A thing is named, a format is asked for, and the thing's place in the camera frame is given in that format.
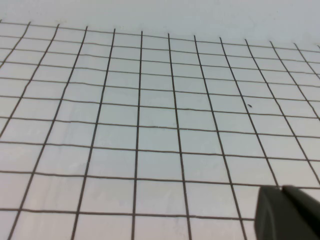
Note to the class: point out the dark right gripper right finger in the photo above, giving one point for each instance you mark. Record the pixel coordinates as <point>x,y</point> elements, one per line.
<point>305,212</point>

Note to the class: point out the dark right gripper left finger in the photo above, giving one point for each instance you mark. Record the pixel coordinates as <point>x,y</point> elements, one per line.
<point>270,215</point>

